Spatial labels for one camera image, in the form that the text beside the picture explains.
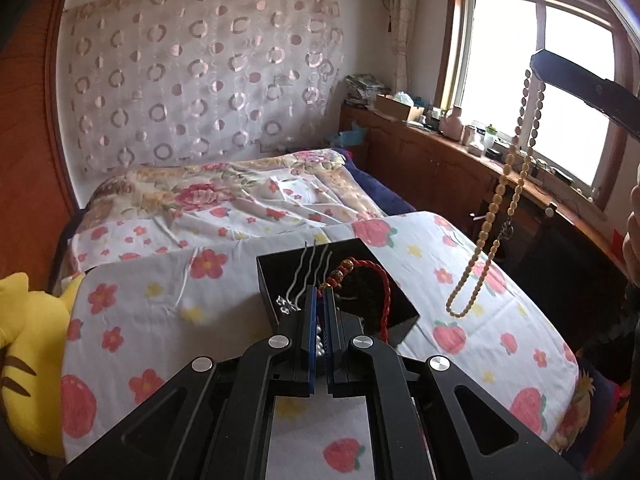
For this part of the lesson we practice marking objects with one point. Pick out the cardboard box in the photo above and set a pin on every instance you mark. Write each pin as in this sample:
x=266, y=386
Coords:
x=397, y=109

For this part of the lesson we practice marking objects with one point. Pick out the wooden louvered wardrobe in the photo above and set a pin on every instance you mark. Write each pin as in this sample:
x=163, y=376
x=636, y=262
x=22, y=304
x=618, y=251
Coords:
x=30, y=135

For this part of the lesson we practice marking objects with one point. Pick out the black jewelry box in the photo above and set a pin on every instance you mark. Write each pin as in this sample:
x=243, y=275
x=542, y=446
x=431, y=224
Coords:
x=280, y=280

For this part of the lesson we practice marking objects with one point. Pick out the circle pattern sheer curtain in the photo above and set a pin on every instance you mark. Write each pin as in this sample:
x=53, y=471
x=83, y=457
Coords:
x=200, y=75

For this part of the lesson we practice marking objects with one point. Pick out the blue plastic bag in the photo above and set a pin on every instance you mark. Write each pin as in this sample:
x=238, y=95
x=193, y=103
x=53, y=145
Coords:
x=347, y=136

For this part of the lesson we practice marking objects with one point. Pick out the beige window curtain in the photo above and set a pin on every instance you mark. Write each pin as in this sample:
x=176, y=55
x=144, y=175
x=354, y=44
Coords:
x=400, y=10

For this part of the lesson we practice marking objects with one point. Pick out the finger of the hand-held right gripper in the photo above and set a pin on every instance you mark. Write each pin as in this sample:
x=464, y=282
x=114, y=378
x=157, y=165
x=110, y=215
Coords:
x=585, y=85

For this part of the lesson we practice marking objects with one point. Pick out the white bottle green cap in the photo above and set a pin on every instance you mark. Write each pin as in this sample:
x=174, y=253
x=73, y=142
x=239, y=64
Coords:
x=491, y=137

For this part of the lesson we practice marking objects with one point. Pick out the stack of newspapers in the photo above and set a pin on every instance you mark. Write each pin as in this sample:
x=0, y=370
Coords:
x=365, y=90

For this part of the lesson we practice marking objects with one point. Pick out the floral quilt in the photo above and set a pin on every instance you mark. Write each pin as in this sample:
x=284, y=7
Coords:
x=210, y=195

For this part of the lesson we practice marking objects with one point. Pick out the pink bottle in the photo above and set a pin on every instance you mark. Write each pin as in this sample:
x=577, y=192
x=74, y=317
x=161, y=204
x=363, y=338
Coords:
x=452, y=125

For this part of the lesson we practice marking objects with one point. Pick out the wooden cabinet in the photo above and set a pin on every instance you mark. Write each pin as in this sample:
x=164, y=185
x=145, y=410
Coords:
x=435, y=170

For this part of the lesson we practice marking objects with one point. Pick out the white container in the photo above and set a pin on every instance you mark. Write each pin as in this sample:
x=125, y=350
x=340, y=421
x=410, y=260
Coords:
x=476, y=142

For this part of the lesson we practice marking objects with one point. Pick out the dark blue blanket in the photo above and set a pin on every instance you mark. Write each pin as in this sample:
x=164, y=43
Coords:
x=380, y=190

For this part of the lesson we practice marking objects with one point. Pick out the window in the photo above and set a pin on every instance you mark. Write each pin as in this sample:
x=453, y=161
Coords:
x=530, y=70

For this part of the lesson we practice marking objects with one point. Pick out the strawberry print bed sheet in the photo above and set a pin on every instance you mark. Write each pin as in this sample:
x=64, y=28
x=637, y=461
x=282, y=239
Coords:
x=165, y=310

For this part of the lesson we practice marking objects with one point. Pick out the person's right hand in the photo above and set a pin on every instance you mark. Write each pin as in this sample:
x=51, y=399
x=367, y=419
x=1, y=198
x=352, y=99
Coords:
x=632, y=245

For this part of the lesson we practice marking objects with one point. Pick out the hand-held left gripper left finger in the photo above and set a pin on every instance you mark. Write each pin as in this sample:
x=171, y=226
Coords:
x=311, y=340

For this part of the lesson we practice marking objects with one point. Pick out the yellow plush toy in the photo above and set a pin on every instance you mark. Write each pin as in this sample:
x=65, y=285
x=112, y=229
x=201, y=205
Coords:
x=30, y=360

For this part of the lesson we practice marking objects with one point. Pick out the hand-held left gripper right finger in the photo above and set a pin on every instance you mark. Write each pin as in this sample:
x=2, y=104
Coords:
x=330, y=340

